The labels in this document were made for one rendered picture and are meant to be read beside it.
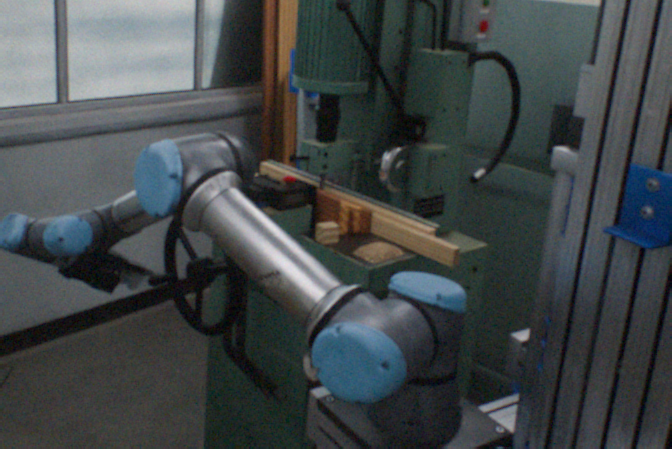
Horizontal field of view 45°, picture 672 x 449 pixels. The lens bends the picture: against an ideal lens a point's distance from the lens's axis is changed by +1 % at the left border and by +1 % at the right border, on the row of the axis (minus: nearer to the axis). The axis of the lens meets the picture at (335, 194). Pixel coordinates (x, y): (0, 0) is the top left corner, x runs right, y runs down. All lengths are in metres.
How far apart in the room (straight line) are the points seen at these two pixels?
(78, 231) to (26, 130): 1.38
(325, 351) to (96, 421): 1.76
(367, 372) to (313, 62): 0.91
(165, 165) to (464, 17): 0.96
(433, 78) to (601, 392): 0.93
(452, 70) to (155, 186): 0.88
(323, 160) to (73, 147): 1.36
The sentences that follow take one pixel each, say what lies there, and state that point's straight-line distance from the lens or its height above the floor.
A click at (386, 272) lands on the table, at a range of 1.67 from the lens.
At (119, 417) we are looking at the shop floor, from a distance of 2.80.
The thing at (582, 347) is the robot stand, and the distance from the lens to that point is 1.21.
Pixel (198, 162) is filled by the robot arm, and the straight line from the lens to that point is 1.24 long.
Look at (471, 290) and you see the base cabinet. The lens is 2.16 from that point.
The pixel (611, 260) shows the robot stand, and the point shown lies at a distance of 1.14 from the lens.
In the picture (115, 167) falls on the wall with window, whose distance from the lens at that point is 3.15.
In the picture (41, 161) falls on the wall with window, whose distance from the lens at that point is 2.98.
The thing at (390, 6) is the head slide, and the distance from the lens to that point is 1.89.
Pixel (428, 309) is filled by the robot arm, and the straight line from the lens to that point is 1.17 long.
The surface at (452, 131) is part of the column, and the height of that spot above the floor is 1.09.
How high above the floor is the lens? 1.51
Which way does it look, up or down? 17 degrees down
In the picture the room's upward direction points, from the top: 5 degrees clockwise
